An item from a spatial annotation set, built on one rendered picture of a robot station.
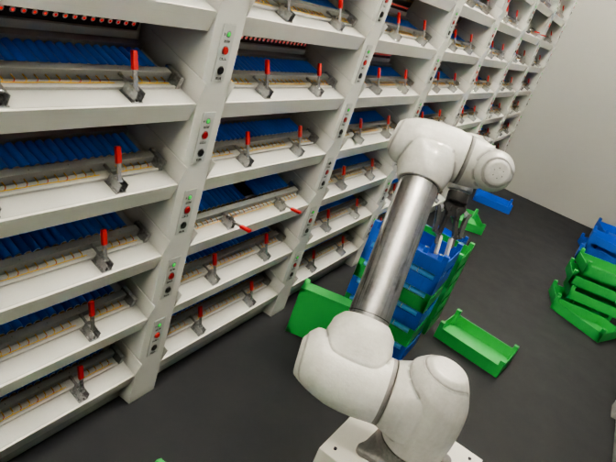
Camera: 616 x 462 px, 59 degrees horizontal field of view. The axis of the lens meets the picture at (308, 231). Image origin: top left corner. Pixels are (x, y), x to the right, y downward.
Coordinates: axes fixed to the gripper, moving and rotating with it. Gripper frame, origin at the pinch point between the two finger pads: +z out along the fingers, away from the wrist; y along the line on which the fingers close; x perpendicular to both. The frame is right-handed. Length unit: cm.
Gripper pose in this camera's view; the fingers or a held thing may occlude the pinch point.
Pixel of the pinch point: (443, 247)
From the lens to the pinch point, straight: 201.4
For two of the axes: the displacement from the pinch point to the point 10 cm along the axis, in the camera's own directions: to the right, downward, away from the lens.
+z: -2.8, 9.6, -0.1
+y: 9.5, 2.8, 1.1
